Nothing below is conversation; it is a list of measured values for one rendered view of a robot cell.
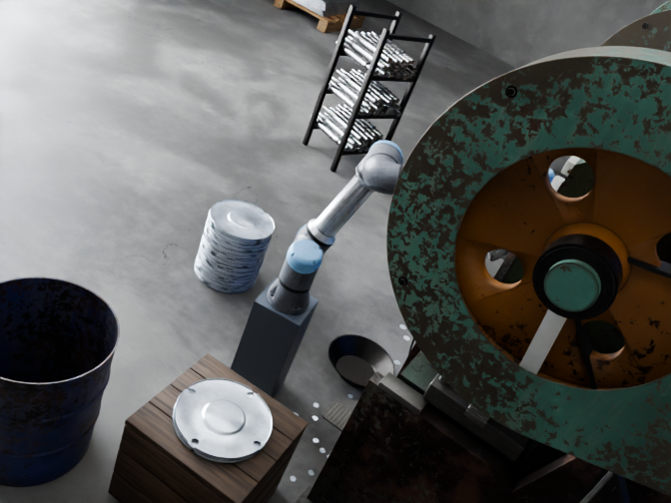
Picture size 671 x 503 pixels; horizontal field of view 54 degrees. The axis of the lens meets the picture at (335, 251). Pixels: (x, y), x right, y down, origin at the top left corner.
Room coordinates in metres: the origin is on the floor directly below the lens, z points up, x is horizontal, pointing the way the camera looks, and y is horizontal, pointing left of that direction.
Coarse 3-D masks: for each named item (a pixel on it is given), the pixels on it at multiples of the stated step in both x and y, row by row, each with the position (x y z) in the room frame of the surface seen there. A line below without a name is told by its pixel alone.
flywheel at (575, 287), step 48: (480, 192) 1.31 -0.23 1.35; (528, 192) 1.28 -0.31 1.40; (624, 192) 1.23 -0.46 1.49; (480, 240) 1.29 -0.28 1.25; (528, 240) 1.26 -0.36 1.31; (576, 240) 1.16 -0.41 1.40; (624, 240) 1.21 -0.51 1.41; (480, 288) 1.28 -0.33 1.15; (528, 288) 1.25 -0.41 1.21; (576, 288) 1.09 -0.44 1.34; (624, 288) 1.20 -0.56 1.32; (528, 336) 1.23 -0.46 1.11; (576, 336) 1.20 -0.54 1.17; (624, 336) 1.18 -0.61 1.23; (576, 384) 1.18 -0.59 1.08; (624, 384) 1.16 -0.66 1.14
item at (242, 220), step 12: (216, 204) 2.48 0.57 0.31; (228, 204) 2.52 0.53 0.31; (240, 204) 2.56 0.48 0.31; (252, 204) 2.59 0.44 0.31; (216, 216) 2.39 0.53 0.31; (228, 216) 2.42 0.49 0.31; (240, 216) 2.45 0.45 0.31; (252, 216) 2.49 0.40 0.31; (264, 216) 2.54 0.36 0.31; (228, 228) 2.34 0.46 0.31; (240, 228) 2.38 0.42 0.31; (252, 228) 2.41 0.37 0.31; (264, 228) 2.45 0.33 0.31; (252, 240) 2.33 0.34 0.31
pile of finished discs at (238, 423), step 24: (192, 384) 1.40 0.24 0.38; (216, 384) 1.44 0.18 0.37; (240, 384) 1.48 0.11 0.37; (192, 408) 1.32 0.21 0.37; (216, 408) 1.35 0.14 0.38; (240, 408) 1.38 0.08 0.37; (264, 408) 1.42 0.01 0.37; (192, 432) 1.24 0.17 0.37; (216, 432) 1.27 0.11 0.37; (240, 432) 1.30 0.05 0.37; (264, 432) 1.34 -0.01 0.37; (216, 456) 1.19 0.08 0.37; (240, 456) 1.23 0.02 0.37
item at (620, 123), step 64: (576, 64) 1.22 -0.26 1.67; (640, 64) 1.19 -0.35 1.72; (448, 128) 1.27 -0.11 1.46; (512, 128) 1.24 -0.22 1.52; (576, 128) 1.20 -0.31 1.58; (640, 128) 1.17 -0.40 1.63; (448, 192) 1.26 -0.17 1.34; (448, 256) 1.23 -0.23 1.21; (448, 320) 1.21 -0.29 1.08; (512, 384) 1.15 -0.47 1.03; (576, 448) 1.09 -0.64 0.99; (640, 448) 1.06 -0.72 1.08
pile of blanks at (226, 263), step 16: (208, 224) 2.36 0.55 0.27; (208, 240) 2.33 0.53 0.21; (224, 240) 2.30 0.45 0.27; (240, 240) 2.31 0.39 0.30; (208, 256) 2.32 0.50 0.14; (224, 256) 2.30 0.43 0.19; (240, 256) 2.31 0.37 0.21; (256, 256) 2.37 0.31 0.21; (208, 272) 2.31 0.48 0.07; (224, 272) 2.30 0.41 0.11; (240, 272) 2.33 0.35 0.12; (256, 272) 2.41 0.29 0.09; (224, 288) 2.32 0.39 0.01; (240, 288) 2.34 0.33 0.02
